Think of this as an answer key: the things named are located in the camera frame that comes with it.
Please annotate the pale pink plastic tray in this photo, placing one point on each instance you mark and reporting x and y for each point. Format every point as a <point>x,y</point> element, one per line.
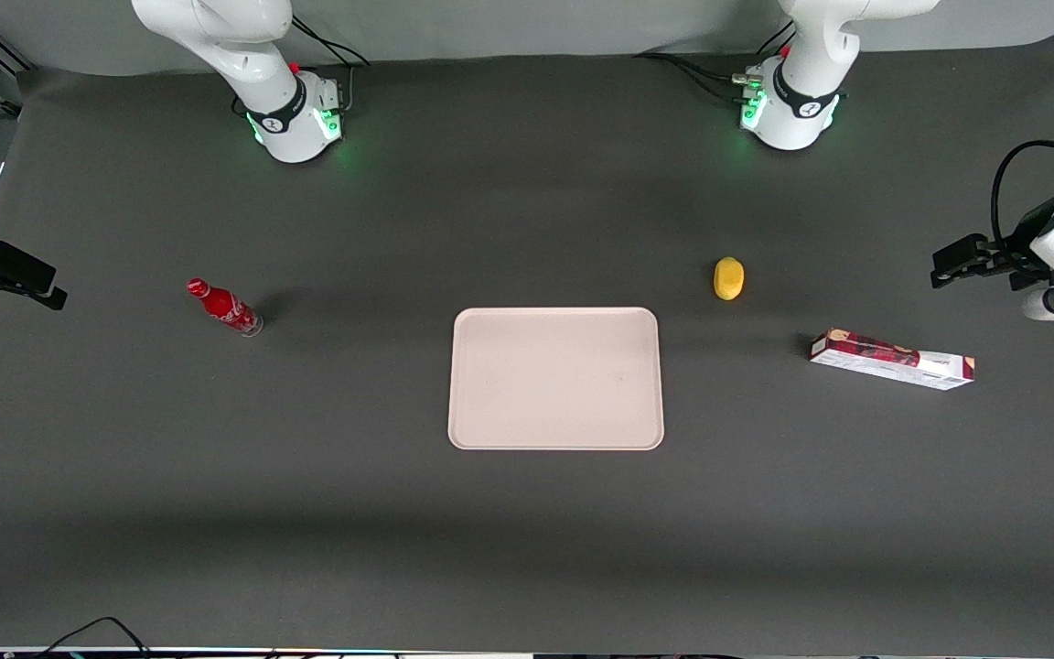
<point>555,379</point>

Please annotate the yellow lemon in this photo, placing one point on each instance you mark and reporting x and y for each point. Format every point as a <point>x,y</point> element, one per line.
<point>728,278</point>

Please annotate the red tartan cookie box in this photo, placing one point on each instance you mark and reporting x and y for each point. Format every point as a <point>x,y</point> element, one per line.
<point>893,359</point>

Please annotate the red cola bottle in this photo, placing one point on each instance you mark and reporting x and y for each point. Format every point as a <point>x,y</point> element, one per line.
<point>223,307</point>

